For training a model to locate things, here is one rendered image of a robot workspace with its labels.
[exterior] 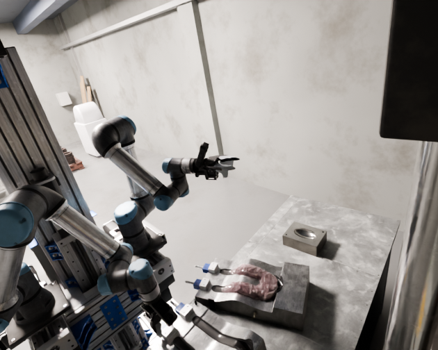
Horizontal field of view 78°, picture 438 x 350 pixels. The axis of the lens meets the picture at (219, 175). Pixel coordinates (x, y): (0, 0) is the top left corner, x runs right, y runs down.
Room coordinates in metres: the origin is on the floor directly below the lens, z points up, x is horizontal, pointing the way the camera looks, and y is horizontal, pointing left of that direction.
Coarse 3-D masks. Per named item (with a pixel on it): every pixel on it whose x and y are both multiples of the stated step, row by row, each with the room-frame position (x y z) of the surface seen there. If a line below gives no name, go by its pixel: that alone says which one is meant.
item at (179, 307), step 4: (172, 304) 0.87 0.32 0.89; (176, 304) 0.86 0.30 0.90; (180, 304) 0.85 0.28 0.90; (184, 304) 0.85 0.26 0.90; (188, 304) 0.83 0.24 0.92; (176, 308) 0.83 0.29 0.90; (180, 308) 0.83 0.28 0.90; (184, 308) 0.81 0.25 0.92; (188, 308) 0.81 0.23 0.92; (192, 308) 0.81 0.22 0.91; (176, 312) 0.83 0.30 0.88; (180, 312) 0.80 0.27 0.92; (184, 312) 0.79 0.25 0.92; (188, 312) 0.79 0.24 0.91; (192, 312) 0.81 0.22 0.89; (184, 316) 0.78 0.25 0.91; (188, 316) 0.79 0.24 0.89
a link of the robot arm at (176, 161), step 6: (162, 162) 1.17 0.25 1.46; (168, 162) 1.15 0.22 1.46; (174, 162) 1.14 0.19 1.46; (180, 162) 1.13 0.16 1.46; (162, 168) 1.16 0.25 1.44; (168, 168) 1.14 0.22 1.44; (174, 168) 1.13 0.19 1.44; (180, 168) 1.12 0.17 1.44; (174, 174) 1.14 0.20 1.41; (180, 174) 1.14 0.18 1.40
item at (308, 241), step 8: (296, 224) 1.29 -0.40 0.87; (304, 224) 1.28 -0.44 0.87; (288, 232) 1.23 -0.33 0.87; (296, 232) 1.24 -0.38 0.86; (304, 232) 1.23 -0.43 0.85; (312, 232) 1.20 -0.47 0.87; (320, 232) 1.18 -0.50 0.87; (288, 240) 1.19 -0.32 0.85; (296, 240) 1.16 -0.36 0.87; (304, 240) 1.14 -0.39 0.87; (312, 240) 1.13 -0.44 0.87; (320, 240) 1.12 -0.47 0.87; (296, 248) 1.16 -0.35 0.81; (304, 248) 1.13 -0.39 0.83; (312, 248) 1.09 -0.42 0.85; (320, 248) 1.11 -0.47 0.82
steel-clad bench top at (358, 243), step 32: (288, 224) 1.39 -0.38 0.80; (320, 224) 1.33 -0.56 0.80; (352, 224) 1.28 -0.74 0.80; (384, 224) 1.23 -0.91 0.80; (256, 256) 1.16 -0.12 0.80; (288, 256) 1.12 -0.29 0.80; (320, 256) 1.08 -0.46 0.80; (352, 256) 1.04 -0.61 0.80; (384, 256) 1.00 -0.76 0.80; (320, 288) 0.88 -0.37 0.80; (352, 288) 0.85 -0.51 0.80; (256, 320) 0.78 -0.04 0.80; (320, 320) 0.73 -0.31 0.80; (352, 320) 0.70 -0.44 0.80
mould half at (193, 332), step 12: (204, 312) 0.80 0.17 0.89; (180, 324) 0.76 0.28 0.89; (192, 324) 0.75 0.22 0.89; (216, 324) 0.74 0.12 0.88; (228, 324) 0.73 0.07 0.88; (180, 336) 0.71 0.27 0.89; (192, 336) 0.70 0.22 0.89; (204, 336) 0.70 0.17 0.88; (240, 336) 0.64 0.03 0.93; (252, 336) 0.63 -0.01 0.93; (156, 348) 0.68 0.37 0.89; (168, 348) 0.67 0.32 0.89; (204, 348) 0.65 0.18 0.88; (216, 348) 0.64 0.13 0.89; (228, 348) 0.61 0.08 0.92; (264, 348) 0.61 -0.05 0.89
